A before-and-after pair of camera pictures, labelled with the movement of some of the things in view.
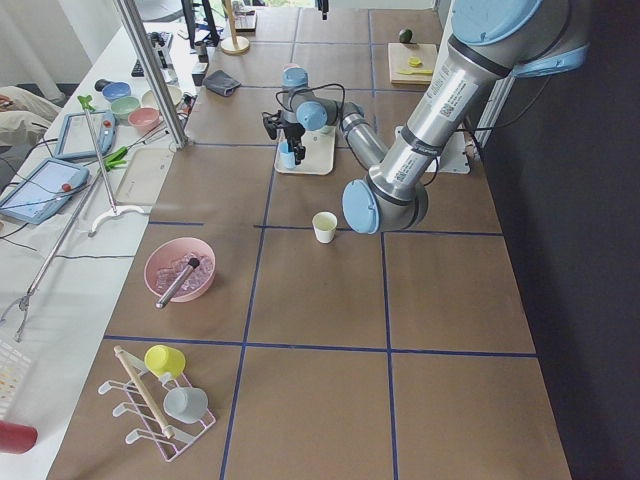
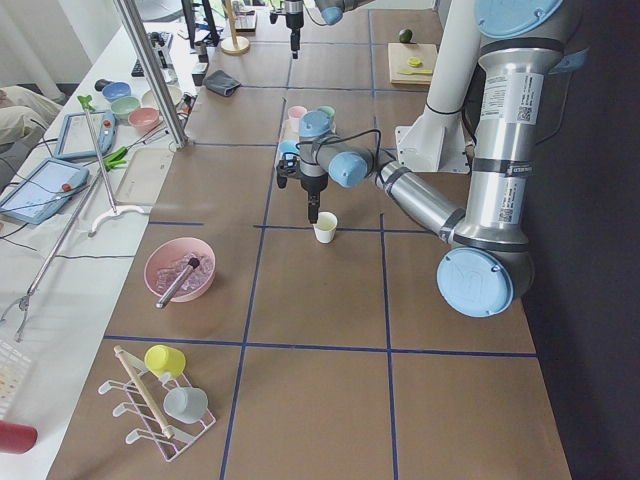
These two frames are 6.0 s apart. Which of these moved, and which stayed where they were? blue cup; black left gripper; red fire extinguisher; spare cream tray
Moved: black left gripper
Stayed: blue cup; red fire extinguisher; spare cream tray
